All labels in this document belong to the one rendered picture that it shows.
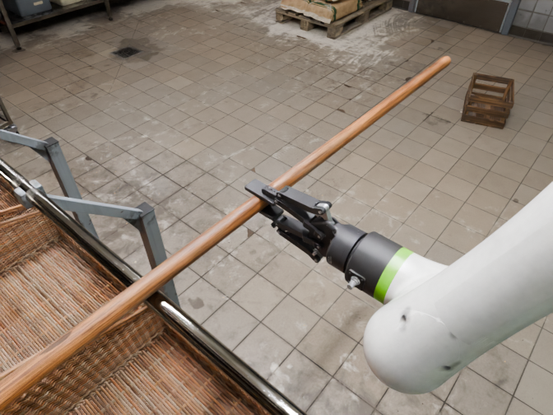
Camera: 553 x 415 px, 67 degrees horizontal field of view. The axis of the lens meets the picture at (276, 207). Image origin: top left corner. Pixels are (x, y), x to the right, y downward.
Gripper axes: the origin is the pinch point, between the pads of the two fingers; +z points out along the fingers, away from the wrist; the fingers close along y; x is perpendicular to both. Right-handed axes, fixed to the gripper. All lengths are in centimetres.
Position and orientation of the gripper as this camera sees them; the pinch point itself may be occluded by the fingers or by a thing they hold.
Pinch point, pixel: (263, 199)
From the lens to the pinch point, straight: 77.5
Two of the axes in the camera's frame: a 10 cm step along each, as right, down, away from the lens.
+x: 6.5, -5.2, 5.5
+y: 0.0, 7.3, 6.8
